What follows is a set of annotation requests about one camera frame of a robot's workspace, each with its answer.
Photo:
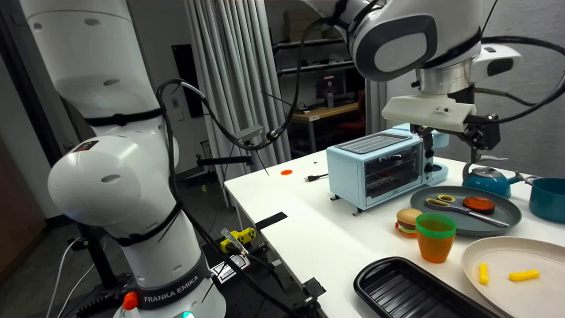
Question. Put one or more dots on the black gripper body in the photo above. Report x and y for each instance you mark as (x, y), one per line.
(425, 139)

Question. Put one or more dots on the yellow toy fry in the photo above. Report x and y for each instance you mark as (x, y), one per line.
(483, 275)
(524, 275)

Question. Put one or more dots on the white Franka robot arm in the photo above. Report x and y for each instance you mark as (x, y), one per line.
(118, 188)

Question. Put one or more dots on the grey round plate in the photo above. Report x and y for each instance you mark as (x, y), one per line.
(506, 213)

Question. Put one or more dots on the beige round plate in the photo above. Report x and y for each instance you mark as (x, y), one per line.
(519, 301)

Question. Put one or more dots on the toy hamburger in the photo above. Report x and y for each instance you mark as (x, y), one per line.
(407, 222)

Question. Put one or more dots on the red toy disc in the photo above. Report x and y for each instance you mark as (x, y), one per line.
(480, 204)

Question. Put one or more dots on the light blue toaster oven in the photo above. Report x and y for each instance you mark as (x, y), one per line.
(354, 171)

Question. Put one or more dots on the wooden desk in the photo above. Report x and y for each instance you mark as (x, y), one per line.
(321, 114)

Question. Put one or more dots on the teal pot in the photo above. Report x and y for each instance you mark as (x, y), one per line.
(549, 203)

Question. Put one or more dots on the dark storage shelf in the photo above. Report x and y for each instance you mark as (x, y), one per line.
(319, 72)

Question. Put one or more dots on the black ridged tray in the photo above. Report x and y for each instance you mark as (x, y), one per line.
(407, 293)

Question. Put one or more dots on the small orange disc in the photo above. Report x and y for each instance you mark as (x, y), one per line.
(287, 173)

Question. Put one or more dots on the cardboard box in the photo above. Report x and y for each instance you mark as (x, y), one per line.
(301, 28)

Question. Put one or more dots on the grey pleated curtain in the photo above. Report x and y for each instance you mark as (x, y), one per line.
(248, 72)

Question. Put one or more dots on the yellow clamp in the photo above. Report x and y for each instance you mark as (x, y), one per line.
(241, 238)

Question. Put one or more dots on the white bottle with orange cap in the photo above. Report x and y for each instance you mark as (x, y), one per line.
(128, 305)

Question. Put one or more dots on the brown wooden cabinet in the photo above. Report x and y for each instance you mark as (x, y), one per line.
(19, 218)

